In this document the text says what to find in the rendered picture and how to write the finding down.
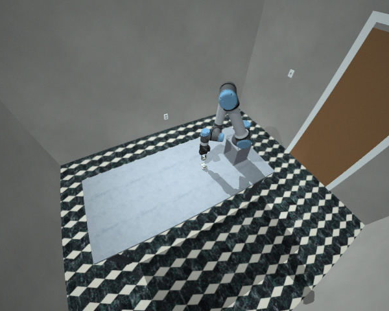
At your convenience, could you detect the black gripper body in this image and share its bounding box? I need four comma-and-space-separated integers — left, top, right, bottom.
199, 141, 210, 155

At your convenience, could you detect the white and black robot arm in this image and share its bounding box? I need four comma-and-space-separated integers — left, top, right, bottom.
200, 82, 251, 149

